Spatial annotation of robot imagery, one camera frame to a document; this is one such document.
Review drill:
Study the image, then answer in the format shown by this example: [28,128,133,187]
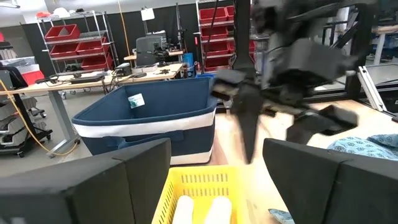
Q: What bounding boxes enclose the white gauze roll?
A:
[203,195,233,224]
[172,195,195,224]

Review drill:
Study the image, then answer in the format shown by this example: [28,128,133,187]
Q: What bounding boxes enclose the yellow perforated plastic basket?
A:
[151,164,248,224]

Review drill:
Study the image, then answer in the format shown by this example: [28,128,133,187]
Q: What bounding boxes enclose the chrome wire shelving rack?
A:
[36,11,121,75]
[195,0,259,74]

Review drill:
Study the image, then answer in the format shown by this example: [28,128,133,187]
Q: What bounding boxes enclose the desk with grey metal legs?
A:
[0,63,184,156]

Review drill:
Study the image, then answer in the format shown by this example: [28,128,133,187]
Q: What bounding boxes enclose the navy fabric storage bin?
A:
[71,77,218,166]

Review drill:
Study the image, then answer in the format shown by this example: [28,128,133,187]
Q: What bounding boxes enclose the grey equipment case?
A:
[136,34,170,66]

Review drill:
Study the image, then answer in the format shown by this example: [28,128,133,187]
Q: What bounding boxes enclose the yellow floor cable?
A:
[0,79,79,157]

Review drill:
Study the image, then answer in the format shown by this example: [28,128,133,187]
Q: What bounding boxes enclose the red plastic storage bin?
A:
[203,42,231,57]
[45,24,81,42]
[49,43,79,58]
[203,57,233,73]
[200,26,229,41]
[76,39,110,55]
[198,7,228,24]
[80,54,113,71]

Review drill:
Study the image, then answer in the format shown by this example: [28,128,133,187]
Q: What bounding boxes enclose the black table rail frame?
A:
[306,63,398,122]

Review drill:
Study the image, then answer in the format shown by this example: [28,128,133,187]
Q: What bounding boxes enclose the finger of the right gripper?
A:
[231,83,265,164]
[285,105,358,146]

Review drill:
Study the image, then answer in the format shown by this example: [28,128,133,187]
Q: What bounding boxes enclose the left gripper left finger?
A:
[0,138,172,224]

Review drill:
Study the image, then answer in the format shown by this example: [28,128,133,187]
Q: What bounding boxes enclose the black equipment cart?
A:
[0,65,53,158]

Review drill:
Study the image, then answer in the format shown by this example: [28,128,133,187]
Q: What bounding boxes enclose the red crate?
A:
[21,70,46,86]

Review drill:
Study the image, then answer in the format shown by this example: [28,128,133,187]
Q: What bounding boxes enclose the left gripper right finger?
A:
[262,138,398,224]

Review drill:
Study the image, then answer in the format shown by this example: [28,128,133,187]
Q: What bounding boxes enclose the silver aluminium extrusion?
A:
[357,65,388,113]

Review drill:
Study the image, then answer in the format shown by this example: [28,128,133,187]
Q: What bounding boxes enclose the white paper sign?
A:
[140,7,155,22]

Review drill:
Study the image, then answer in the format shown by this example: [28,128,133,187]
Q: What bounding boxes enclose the light blue patterned gown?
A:
[269,133,398,224]

